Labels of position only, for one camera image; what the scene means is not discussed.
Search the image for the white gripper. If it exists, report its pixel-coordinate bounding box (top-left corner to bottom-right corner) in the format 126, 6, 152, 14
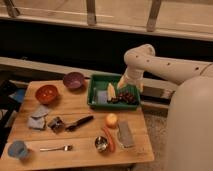
117, 67, 144, 93

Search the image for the yellow banana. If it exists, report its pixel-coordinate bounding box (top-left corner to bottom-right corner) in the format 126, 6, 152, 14
107, 83, 116, 100

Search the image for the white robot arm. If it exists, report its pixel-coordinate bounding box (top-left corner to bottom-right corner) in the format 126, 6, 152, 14
118, 44, 213, 171

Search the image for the small metal cup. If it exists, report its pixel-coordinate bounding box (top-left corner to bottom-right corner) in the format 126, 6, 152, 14
95, 136, 108, 152

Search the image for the blue plastic cup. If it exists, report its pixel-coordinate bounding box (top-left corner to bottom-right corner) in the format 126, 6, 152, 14
8, 140, 29, 159

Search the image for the dark grape bunch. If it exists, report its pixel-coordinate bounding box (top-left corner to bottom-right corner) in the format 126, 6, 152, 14
109, 92, 136, 105

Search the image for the green plastic tray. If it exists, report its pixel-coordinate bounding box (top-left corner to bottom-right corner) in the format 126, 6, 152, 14
87, 74, 140, 110

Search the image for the blue sponge in tray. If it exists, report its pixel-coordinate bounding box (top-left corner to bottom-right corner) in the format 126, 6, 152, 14
97, 90, 107, 104

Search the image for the orange fruit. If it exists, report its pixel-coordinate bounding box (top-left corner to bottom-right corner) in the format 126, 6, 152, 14
105, 113, 118, 128

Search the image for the grey sponge block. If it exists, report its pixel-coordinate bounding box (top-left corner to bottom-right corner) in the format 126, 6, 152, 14
117, 121, 134, 148

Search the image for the purple bowl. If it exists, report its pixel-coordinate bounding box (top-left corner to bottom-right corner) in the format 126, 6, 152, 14
63, 72, 85, 90

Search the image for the orange carrot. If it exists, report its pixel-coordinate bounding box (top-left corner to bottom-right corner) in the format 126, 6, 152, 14
101, 127, 116, 152

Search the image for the red bowl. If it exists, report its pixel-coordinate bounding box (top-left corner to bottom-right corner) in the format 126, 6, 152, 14
35, 85, 59, 105

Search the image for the small metal clip toy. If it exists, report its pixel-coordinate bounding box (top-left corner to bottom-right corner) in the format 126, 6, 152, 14
47, 117, 65, 133

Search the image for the blue grey cloth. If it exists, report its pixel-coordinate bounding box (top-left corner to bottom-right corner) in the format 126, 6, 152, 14
27, 105, 50, 130

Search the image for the blue object at table edge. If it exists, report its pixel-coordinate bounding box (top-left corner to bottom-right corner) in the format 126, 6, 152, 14
10, 88, 26, 103

